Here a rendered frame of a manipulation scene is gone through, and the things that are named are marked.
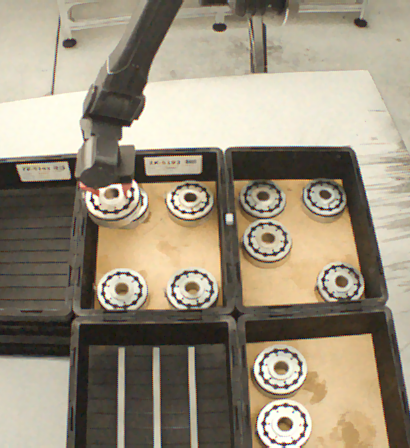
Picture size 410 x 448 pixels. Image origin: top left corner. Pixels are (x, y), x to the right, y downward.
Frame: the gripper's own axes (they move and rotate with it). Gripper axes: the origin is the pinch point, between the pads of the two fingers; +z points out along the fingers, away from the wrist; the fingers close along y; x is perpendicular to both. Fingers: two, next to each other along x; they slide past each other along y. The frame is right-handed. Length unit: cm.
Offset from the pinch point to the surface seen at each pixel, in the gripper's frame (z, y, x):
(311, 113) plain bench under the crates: 37, 50, 53
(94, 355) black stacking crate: 20.4, -5.6, -24.4
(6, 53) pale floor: 112, -86, 178
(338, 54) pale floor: 112, 95, 167
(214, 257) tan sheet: 21.4, 18.8, -2.5
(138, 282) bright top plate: 18.1, 3.4, -9.5
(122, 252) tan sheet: 21.4, -0.5, -0.6
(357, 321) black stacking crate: 14, 45, -22
